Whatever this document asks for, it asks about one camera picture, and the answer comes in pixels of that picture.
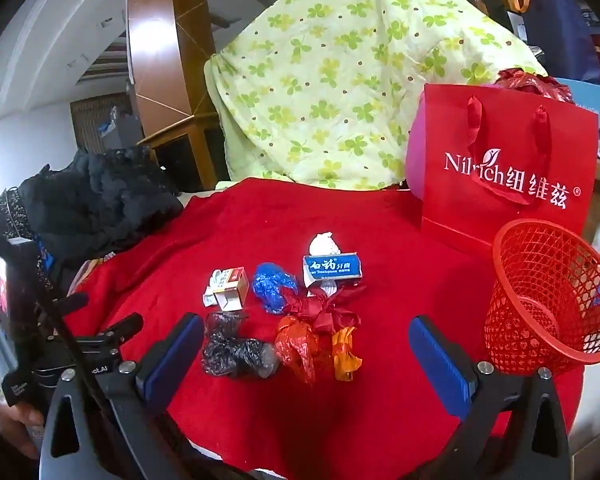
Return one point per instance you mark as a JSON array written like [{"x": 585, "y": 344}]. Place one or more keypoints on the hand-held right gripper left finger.
[{"x": 172, "y": 360}]

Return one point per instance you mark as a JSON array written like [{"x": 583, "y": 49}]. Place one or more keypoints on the red paper gift bag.
[{"x": 505, "y": 200}]

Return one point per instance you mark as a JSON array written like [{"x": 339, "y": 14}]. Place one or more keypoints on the pink pillow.
[{"x": 414, "y": 160}]

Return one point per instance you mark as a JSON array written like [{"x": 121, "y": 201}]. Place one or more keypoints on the small white paper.
[{"x": 330, "y": 290}]

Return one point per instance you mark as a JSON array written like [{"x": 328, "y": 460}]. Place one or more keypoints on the small red white box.
[{"x": 230, "y": 285}]

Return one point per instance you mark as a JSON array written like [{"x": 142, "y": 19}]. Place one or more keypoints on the black padded jacket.
[{"x": 100, "y": 195}]

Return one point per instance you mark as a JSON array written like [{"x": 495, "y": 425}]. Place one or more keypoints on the red fleece blanket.
[{"x": 280, "y": 410}]

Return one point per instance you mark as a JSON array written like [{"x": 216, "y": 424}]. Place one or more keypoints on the blue plastic bag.
[{"x": 272, "y": 285}]

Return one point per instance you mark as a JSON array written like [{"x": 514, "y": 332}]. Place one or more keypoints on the black plastic bag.
[{"x": 235, "y": 350}]

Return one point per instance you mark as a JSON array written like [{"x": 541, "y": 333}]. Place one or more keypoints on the red mesh plastic basket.
[{"x": 510, "y": 340}]

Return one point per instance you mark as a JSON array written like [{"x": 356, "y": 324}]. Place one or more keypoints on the green clover print quilt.
[{"x": 330, "y": 85}]

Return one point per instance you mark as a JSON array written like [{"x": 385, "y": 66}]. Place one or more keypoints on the navy tote bag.
[{"x": 555, "y": 30}]

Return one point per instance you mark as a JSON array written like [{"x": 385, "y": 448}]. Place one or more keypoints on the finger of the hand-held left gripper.
[
  {"x": 120, "y": 327},
  {"x": 67, "y": 301}
]

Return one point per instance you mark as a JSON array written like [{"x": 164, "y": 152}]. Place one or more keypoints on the red ribbon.
[{"x": 320, "y": 312}]

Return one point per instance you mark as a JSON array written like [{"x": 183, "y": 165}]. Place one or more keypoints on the orange plastic bag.
[{"x": 345, "y": 355}]

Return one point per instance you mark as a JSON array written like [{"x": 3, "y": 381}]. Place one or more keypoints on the white tissue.
[{"x": 325, "y": 245}]

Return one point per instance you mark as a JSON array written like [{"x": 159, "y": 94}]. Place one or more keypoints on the tied red plastic bag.
[{"x": 530, "y": 85}]

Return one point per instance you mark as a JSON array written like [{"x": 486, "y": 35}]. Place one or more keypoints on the blue toothpaste box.
[{"x": 332, "y": 267}]

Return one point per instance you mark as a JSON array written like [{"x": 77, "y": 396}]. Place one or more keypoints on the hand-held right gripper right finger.
[{"x": 440, "y": 365}]

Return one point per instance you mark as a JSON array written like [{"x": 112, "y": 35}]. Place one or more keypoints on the light blue cardboard box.
[{"x": 590, "y": 105}]

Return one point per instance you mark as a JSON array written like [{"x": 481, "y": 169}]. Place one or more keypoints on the red-orange plastic bag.
[{"x": 295, "y": 347}]

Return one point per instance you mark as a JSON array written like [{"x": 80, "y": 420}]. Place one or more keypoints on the person's left hand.
[{"x": 15, "y": 422}]

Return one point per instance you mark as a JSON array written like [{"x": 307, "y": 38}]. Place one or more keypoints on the dark dotted cloth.
[{"x": 0, "y": 230}]

